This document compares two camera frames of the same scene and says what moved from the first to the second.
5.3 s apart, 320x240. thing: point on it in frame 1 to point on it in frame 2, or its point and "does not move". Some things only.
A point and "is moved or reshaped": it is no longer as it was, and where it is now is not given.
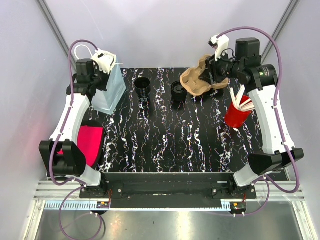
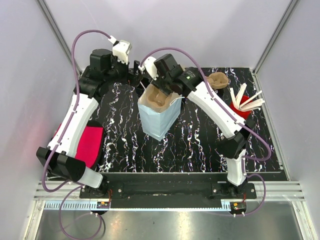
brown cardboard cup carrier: (194, 84) is moved or reshaped
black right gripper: (210, 71) to (156, 83)
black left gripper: (106, 76) to (114, 61)
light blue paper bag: (109, 100) to (156, 121)
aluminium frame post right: (289, 11) does not move
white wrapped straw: (248, 107) does not move
